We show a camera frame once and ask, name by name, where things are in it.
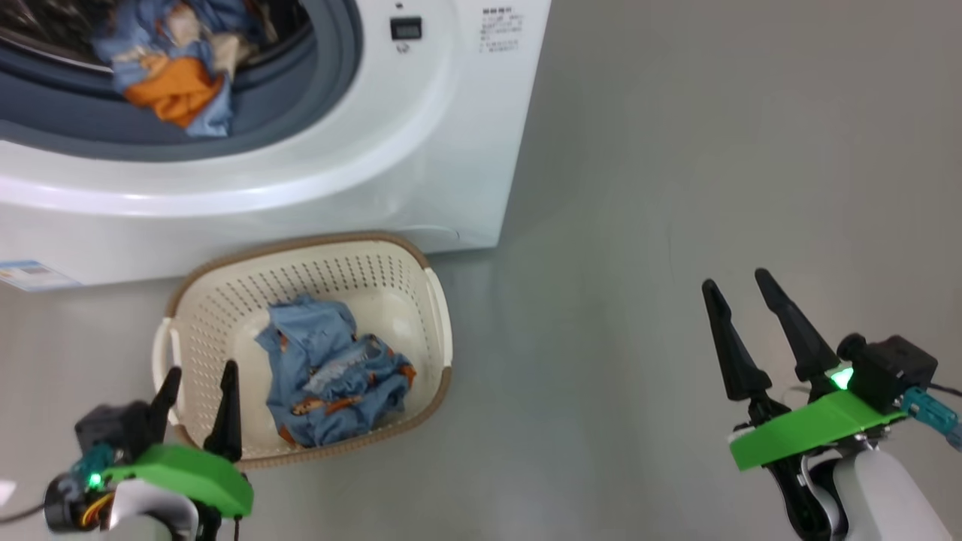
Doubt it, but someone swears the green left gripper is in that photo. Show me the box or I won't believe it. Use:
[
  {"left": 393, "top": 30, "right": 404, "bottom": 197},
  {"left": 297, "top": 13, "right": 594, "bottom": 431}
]
[{"left": 101, "top": 361, "right": 255, "bottom": 519}]

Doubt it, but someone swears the round white drain filter cover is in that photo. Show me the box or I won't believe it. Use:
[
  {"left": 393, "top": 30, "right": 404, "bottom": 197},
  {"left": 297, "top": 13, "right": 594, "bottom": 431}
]
[{"left": 391, "top": 222, "right": 461, "bottom": 249}]

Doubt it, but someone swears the teal right cable connector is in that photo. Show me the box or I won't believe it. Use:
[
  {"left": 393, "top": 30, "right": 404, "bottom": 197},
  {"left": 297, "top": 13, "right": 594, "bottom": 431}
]
[{"left": 902, "top": 387, "right": 962, "bottom": 452}]

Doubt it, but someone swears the black printed text label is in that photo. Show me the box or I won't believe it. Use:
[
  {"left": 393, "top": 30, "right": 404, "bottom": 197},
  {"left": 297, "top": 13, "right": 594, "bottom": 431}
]
[{"left": 479, "top": 8, "right": 527, "bottom": 55}]

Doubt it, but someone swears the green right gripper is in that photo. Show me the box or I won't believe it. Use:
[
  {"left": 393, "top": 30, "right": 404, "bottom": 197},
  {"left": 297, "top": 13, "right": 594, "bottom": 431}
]
[{"left": 701, "top": 268, "right": 910, "bottom": 541}]

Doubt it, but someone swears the blue energy label sticker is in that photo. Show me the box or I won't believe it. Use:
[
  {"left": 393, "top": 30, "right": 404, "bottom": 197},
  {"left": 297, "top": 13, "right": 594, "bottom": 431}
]
[{"left": 0, "top": 259, "right": 82, "bottom": 292}]

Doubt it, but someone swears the white front-load washing machine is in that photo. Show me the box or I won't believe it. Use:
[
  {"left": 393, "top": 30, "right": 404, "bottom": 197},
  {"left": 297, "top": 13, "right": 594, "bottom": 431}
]
[{"left": 0, "top": 0, "right": 552, "bottom": 290}]

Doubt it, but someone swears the teal left cable connector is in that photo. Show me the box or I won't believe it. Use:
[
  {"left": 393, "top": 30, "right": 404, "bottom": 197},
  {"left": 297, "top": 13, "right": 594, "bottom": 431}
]
[{"left": 71, "top": 443, "right": 113, "bottom": 489}]

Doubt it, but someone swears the teal cable connector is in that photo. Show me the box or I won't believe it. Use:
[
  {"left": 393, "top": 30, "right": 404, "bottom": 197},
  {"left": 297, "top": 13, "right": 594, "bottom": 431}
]
[
  {"left": 71, "top": 443, "right": 113, "bottom": 489},
  {"left": 902, "top": 387, "right": 962, "bottom": 452}
]

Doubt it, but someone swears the blue garment with orange print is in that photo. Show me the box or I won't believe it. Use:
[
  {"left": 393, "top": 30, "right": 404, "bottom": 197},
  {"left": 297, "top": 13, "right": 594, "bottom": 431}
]
[{"left": 254, "top": 295, "right": 418, "bottom": 449}]

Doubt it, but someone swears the cream perforated laundry basket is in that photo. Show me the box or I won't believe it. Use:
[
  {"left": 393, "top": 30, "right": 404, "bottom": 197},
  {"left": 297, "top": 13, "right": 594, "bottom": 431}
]
[{"left": 152, "top": 231, "right": 454, "bottom": 470}]

